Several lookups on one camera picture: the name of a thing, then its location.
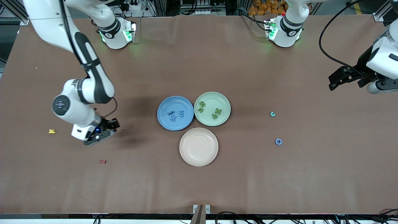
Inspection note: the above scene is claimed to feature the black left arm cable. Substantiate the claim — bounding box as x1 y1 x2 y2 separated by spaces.
319 0 373 75

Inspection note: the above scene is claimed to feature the orange fruit net bag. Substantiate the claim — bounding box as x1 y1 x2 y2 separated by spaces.
248 0 288 16

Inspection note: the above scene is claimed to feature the aluminium frame profile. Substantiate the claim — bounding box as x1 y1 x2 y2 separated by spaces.
0 0 30 26
373 0 393 21

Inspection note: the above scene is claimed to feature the light green plate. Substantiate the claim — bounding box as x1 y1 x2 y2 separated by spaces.
194 91 231 127

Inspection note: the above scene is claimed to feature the beige plate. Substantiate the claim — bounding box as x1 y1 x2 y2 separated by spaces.
179 127 219 167

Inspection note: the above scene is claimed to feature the white power strip with plugs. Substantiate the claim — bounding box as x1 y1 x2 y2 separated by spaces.
120 0 143 12

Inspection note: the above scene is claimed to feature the metal bracket with post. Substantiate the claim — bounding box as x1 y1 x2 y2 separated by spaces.
190 204 211 224

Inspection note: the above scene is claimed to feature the blue plate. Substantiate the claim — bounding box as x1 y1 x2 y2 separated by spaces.
157 96 195 131

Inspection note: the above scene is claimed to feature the long white power strip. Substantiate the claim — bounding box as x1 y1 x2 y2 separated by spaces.
195 9 226 16

